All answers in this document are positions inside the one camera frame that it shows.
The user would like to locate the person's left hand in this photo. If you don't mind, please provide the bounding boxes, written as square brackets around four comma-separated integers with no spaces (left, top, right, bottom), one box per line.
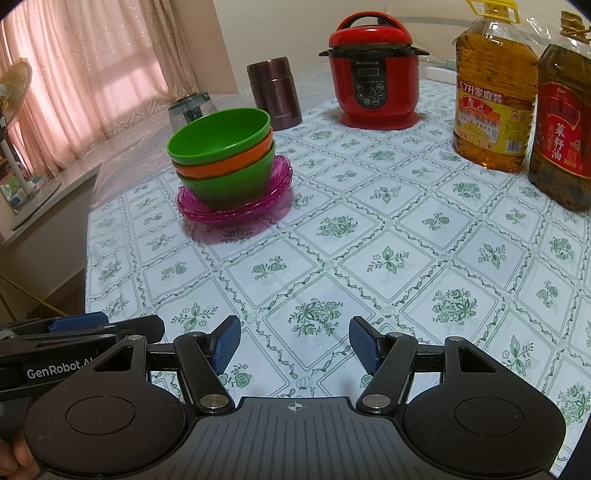
[0,431,40,480]

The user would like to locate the yellow label oil bottle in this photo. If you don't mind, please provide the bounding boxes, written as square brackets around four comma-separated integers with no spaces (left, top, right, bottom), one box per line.
[453,1,538,173]

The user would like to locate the pink plate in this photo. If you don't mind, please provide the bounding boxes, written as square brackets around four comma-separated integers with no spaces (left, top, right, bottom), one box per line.
[270,155,293,195]
[175,155,293,225]
[175,185,290,226]

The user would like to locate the green glass jar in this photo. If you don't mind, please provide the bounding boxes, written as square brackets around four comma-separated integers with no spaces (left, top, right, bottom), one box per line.
[167,92,216,132]

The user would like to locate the pink curtain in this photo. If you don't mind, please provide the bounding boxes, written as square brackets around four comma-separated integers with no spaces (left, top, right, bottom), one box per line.
[1,1,200,176]

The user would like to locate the maroon thermos jar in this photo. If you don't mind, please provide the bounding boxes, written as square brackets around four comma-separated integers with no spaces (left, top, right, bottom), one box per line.
[246,57,303,131]

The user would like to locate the orange plastic bowl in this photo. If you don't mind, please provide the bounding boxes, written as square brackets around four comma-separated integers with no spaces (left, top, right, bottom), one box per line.
[172,129,273,180]

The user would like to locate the standing fan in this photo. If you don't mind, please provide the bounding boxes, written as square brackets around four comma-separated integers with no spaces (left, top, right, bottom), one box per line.
[1,58,34,199]

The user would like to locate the red electric pressure cooker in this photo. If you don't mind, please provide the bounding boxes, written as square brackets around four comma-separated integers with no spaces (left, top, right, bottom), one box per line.
[320,11,429,130]

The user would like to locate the red label oil bottle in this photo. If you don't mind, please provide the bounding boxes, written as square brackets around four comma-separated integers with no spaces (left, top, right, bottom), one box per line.
[528,11,590,211]

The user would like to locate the green floral tablecloth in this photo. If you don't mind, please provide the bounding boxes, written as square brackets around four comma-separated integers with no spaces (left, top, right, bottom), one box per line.
[84,80,591,476]

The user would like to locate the pink plate back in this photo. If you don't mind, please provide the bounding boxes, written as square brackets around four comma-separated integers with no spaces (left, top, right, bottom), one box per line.
[270,155,293,195]

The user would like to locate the green bowl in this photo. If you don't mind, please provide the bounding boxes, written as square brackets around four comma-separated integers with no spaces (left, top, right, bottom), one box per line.
[177,142,276,209]
[167,108,270,166]

